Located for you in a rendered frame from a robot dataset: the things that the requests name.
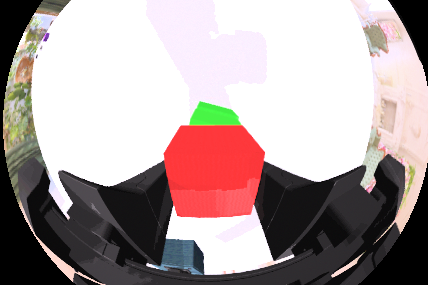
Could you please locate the green block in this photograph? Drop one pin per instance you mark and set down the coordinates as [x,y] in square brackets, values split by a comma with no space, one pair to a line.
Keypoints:
[217,109]
[202,117]

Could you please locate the red block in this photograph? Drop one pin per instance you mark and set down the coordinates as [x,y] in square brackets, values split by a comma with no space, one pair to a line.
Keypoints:
[213,170]

